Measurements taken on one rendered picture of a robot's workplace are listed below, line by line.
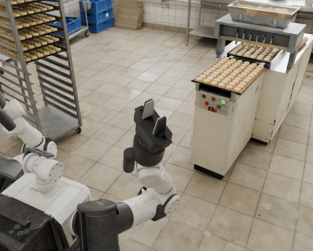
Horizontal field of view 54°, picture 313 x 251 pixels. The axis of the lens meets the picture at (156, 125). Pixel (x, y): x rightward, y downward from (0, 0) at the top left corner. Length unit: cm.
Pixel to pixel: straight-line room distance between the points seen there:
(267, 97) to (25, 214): 248
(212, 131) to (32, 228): 188
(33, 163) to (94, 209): 23
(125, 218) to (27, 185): 34
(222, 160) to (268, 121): 72
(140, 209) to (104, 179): 186
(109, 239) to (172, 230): 154
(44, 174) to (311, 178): 259
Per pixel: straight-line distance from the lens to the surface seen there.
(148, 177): 88
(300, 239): 262
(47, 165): 96
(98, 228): 92
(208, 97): 241
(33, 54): 300
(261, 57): 297
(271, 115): 313
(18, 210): 102
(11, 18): 268
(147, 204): 105
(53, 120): 349
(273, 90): 302
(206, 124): 256
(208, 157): 274
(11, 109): 122
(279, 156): 330
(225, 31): 308
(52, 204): 100
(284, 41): 294
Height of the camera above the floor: 194
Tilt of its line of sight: 34 degrees down
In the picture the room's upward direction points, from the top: straight up
